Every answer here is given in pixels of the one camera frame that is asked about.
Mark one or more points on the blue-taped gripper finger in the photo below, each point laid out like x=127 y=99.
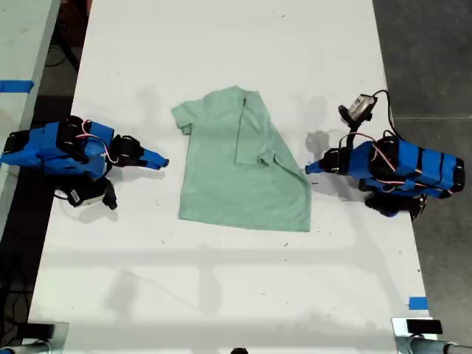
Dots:
x=155 y=156
x=145 y=165
x=318 y=170
x=318 y=163

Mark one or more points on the pale green T-shirt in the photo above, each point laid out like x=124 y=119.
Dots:
x=236 y=184

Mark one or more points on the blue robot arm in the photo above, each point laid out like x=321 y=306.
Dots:
x=51 y=151
x=416 y=166

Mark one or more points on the long blue tape strip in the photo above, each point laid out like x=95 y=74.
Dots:
x=16 y=86

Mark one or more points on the pale side table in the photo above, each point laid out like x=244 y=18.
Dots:
x=18 y=44

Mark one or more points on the short blue tape piece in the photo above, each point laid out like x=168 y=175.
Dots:
x=418 y=303

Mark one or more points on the white mounting plate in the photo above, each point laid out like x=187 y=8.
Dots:
x=398 y=326

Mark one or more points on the small black box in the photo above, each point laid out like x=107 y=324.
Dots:
x=42 y=331
x=423 y=326

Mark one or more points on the black round knob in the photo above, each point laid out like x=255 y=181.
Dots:
x=239 y=350

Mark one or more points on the grey metal pipe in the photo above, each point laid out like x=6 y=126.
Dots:
x=431 y=346
x=26 y=348

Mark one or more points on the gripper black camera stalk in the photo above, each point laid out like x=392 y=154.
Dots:
x=348 y=123
x=110 y=195

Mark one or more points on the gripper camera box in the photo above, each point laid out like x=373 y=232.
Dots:
x=85 y=195
x=361 y=105

